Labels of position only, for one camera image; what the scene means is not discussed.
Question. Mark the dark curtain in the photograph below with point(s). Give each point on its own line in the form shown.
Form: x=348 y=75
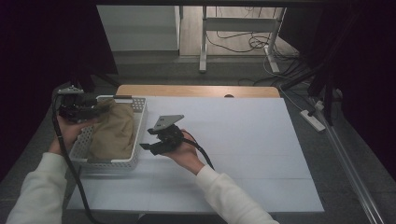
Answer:
x=37 y=46
x=367 y=62

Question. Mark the white power strip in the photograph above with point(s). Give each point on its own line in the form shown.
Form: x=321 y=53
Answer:
x=313 y=120

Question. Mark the white table mat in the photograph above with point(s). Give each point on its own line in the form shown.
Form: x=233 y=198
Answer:
x=249 y=140

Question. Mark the wooden table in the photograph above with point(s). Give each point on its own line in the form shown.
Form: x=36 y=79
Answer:
x=186 y=90

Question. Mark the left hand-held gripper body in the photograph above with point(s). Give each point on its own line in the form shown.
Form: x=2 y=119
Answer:
x=71 y=107

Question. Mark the white desk frame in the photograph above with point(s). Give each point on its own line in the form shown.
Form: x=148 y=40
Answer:
x=239 y=24

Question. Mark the black metal stand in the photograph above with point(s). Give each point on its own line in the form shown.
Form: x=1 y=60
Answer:
x=327 y=93
x=87 y=79

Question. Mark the tan cloth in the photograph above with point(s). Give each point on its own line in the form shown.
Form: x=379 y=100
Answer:
x=115 y=133

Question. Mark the white cabinet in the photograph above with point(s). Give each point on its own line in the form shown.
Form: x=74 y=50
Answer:
x=137 y=28

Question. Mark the white perforated plastic basket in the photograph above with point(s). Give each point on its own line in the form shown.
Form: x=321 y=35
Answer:
x=140 y=124

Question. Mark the person's right hand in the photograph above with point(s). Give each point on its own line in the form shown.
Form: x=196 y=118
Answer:
x=186 y=154

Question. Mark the person's left hand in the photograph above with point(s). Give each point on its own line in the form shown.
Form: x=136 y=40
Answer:
x=67 y=133

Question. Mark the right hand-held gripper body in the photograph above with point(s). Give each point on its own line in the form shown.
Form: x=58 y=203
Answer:
x=169 y=137

